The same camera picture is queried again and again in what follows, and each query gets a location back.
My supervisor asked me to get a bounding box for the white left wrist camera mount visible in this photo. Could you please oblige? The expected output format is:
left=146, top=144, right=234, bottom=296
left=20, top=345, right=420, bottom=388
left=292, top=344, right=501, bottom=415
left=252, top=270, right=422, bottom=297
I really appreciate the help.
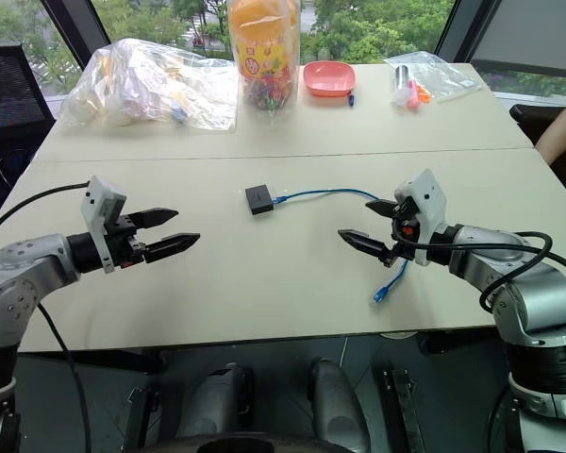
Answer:
left=79, top=176, right=127, bottom=276

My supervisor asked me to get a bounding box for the black flat metal bar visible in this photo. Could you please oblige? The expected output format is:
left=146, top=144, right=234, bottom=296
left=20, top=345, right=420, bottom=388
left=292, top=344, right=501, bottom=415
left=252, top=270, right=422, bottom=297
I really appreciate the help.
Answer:
left=380, top=366, right=428, bottom=453

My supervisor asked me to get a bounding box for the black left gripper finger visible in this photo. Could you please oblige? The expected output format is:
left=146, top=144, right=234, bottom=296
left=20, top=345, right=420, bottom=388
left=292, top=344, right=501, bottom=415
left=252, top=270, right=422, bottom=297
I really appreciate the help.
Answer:
left=131, top=207, right=180, bottom=232
left=142, top=232, right=202, bottom=264

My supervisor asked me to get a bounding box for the small clear zip bag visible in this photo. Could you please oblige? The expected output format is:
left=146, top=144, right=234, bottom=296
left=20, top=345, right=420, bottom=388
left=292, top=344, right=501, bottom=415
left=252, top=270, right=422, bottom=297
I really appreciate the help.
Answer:
left=383, top=50, right=483, bottom=112

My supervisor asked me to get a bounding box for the small black adapter box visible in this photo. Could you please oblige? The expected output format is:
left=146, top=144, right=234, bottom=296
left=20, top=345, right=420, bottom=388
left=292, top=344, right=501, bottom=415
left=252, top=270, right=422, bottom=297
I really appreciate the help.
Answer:
left=244, top=184, right=277, bottom=219

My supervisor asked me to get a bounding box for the dark rounded grey shape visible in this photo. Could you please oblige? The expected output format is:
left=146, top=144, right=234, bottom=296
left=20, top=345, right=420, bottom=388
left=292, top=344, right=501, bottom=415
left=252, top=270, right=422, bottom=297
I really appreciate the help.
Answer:
left=309, top=357, right=373, bottom=450

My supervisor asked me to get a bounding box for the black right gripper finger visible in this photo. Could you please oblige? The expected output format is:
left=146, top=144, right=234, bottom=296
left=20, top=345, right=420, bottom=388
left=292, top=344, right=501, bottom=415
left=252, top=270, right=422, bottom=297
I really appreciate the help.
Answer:
left=364, top=198, right=401, bottom=220
left=337, top=228, right=393, bottom=269

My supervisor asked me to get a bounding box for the blue Ethernet cable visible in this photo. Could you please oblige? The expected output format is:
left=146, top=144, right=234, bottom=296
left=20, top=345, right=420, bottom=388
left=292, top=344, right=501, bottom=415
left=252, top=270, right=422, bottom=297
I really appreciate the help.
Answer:
left=270, top=188, right=410, bottom=309

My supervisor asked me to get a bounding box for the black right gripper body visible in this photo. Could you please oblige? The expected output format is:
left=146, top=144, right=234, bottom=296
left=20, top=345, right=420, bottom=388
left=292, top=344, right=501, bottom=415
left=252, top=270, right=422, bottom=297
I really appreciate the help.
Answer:
left=381, top=194, right=425, bottom=269

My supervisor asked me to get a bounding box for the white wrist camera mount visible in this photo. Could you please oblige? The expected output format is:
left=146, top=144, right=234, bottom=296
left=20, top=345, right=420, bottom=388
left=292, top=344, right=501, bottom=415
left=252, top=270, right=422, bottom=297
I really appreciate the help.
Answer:
left=79, top=176, right=127, bottom=276
left=393, top=168, right=450, bottom=266

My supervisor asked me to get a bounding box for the black mesh office chair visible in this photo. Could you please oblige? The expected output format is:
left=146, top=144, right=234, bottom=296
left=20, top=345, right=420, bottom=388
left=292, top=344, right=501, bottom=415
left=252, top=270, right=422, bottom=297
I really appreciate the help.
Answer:
left=0, top=43, right=58, bottom=223

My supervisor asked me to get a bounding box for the large clear plastic bag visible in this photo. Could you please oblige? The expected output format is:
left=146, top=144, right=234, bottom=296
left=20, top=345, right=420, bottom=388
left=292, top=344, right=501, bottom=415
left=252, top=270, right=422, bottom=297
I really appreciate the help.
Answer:
left=59, top=38, right=240, bottom=133

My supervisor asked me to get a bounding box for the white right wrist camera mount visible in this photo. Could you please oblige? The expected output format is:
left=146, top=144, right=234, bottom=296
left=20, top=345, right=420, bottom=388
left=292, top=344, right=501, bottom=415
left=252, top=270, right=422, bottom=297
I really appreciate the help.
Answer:
left=393, top=168, right=450, bottom=266

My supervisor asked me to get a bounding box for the pink plastic bowl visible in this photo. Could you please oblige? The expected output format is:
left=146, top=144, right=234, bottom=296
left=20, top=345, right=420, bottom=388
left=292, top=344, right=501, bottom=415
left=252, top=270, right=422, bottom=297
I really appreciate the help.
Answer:
left=302, top=59, right=358, bottom=98

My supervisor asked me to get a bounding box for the black padded chair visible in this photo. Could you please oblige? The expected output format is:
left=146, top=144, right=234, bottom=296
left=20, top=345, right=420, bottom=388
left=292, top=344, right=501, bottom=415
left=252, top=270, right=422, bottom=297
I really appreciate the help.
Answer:
left=508, top=103, right=566, bottom=211

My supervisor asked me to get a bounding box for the orange bag of items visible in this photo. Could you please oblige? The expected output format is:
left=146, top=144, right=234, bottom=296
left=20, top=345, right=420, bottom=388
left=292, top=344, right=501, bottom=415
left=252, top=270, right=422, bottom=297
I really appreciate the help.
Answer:
left=227, top=0, right=304, bottom=112

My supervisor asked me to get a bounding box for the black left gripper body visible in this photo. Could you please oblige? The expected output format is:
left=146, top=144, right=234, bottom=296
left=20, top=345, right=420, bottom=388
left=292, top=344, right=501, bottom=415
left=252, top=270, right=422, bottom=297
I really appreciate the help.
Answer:
left=104, top=212, right=148, bottom=272

